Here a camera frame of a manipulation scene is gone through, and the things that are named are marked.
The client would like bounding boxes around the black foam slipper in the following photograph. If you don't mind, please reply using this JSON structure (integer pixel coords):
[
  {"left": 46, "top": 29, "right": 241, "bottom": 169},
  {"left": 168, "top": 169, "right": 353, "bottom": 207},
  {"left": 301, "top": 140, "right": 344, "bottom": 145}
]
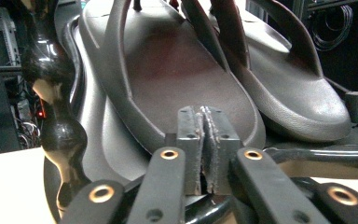
[
  {"left": 209, "top": 0, "right": 352, "bottom": 143},
  {"left": 78, "top": 0, "right": 267, "bottom": 156}
]

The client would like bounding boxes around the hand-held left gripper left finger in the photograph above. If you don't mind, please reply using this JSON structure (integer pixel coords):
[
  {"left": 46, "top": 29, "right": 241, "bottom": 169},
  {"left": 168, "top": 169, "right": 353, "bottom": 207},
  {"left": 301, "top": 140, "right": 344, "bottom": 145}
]
[{"left": 176, "top": 105, "right": 205, "bottom": 196}]

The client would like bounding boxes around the coiled black cable bundle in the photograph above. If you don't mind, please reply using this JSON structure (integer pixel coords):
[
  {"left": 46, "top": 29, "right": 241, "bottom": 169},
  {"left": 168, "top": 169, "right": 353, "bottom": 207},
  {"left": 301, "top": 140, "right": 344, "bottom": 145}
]
[{"left": 310, "top": 4, "right": 354, "bottom": 52}]

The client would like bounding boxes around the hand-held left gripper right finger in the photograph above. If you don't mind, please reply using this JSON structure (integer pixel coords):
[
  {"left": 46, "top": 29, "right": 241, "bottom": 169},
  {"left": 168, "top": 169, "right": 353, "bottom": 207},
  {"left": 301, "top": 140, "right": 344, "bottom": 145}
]
[{"left": 200, "top": 105, "right": 242, "bottom": 196}]

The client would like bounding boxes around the two-tier red and black rack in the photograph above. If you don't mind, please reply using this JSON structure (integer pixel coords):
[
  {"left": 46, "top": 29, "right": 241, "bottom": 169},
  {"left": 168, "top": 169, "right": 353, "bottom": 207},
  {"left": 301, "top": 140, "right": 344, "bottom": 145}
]
[{"left": 20, "top": 0, "right": 358, "bottom": 224}]

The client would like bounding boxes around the grey metal equipment frame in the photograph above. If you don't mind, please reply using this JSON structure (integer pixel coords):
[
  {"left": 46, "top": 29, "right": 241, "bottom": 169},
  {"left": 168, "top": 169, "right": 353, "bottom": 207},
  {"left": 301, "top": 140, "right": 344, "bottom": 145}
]
[{"left": 0, "top": 6, "right": 23, "bottom": 76}]

